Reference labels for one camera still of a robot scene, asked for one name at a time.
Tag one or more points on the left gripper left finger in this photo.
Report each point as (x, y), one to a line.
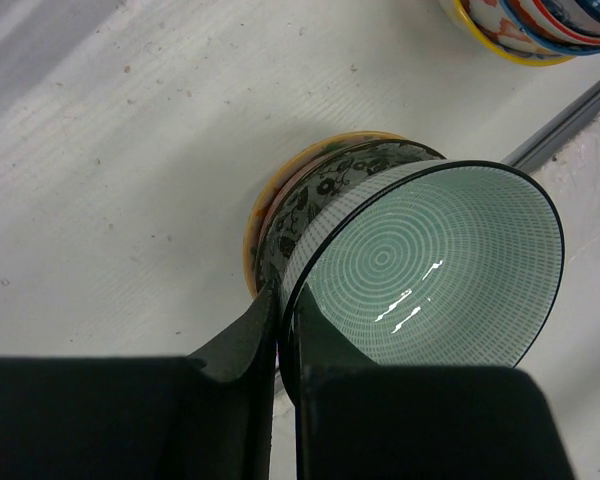
(205, 415)

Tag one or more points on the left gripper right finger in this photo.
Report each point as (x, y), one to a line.
(356, 419)

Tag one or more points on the mint green bowl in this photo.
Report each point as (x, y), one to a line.
(428, 264)

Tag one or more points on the pink patterned bowl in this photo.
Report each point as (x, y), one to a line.
(315, 185)

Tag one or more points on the yellow flower leaf bowl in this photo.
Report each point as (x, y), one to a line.
(281, 177)

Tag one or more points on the yellow blue patterned bowl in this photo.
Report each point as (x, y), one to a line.
(497, 27)

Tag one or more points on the blue triangle patterned bowl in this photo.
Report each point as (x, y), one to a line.
(560, 46)

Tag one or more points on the orange floral patterned bowl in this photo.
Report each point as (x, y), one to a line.
(535, 14)

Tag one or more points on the blue white floral bowl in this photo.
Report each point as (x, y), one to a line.
(582, 16)

